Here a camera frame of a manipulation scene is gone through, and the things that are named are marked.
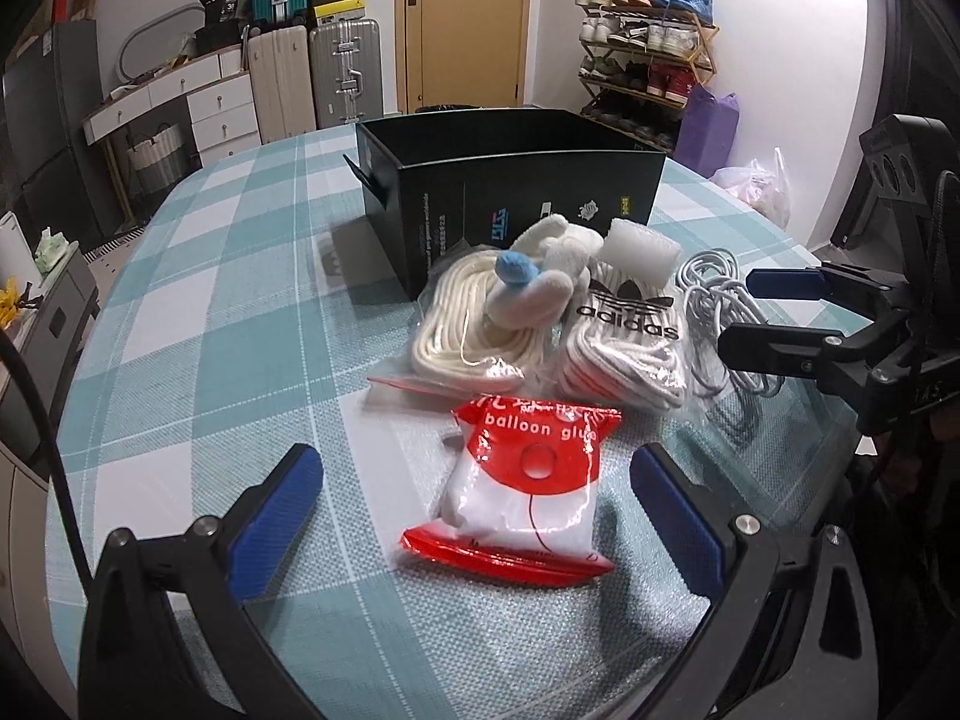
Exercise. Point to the wooden shoe rack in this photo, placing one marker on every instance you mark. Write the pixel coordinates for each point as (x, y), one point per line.
(675, 17)

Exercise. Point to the woven laundry basket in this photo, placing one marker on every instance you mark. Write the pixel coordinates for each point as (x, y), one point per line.
(157, 157)

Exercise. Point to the white blue plush toy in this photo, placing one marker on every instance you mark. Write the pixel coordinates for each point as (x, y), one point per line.
(525, 300)

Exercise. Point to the black printed paper bag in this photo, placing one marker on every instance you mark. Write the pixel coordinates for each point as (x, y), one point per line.
(219, 7)

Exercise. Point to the black cardboard box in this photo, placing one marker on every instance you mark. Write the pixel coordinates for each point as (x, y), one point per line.
(465, 187)

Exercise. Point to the black fabric bag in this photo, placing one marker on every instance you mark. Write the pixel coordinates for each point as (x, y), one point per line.
(221, 37)

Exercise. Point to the bagged white shoelaces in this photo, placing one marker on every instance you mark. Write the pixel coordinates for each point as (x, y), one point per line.
(622, 360)

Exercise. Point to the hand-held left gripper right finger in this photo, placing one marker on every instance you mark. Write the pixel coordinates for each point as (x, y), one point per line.
(679, 529)

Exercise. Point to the shoe rack with shoes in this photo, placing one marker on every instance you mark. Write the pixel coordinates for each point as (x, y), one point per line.
(667, 37)

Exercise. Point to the yellow plastic bag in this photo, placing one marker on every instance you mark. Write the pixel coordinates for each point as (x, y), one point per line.
(15, 304)

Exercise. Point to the tan wooden door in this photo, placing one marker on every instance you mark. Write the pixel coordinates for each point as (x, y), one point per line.
(465, 37)

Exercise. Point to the red white glue packet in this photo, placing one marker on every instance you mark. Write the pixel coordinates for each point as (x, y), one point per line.
(517, 495)

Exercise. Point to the white appliance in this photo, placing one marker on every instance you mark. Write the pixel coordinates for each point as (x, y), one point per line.
(11, 247)

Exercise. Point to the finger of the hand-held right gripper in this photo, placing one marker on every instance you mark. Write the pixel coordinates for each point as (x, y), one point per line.
(780, 356)
(787, 283)

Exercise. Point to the silver suitcase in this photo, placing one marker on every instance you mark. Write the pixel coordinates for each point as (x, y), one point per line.
(345, 75)

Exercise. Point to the teal checked tablecloth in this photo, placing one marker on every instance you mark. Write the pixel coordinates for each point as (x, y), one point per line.
(225, 300)

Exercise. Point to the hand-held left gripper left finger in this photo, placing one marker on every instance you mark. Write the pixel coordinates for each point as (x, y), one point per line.
(274, 521)

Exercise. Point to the green wipes pack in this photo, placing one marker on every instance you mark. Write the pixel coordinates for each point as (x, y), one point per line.
(54, 251)

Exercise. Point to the purple fabric bag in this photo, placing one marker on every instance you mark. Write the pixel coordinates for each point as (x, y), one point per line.
(705, 135)

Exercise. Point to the beige suitcase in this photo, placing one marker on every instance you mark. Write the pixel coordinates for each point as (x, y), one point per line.
(281, 90)

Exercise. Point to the grey oval frame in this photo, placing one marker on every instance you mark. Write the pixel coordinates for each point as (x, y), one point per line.
(150, 22)

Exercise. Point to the white desk with drawers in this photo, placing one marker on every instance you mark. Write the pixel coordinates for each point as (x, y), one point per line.
(217, 101)

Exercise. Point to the grey refrigerator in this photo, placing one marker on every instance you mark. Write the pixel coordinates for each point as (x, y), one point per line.
(71, 127)

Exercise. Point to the grey sideboard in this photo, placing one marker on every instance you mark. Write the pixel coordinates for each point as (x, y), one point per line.
(60, 307)

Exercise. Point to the white foam roll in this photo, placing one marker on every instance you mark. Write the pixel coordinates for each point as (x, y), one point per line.
(637, 255)

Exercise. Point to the clear plastic bag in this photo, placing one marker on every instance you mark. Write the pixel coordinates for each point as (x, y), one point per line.
(757, 191)

